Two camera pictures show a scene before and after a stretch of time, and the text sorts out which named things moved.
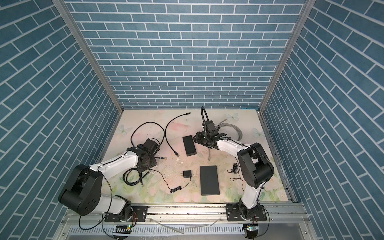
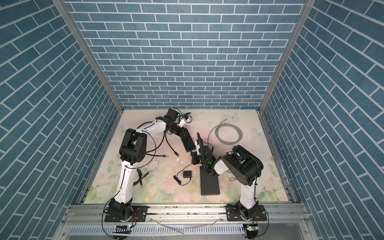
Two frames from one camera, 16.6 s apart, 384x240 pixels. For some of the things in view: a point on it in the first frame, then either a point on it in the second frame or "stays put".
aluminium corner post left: x=78 y=33 stays put
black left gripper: x=144 y=169 → x=179 y=133
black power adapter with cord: x=186 y=174 → x=186 y=174
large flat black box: x=209 y=180 stays put
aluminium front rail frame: x=284 y=221 stays put
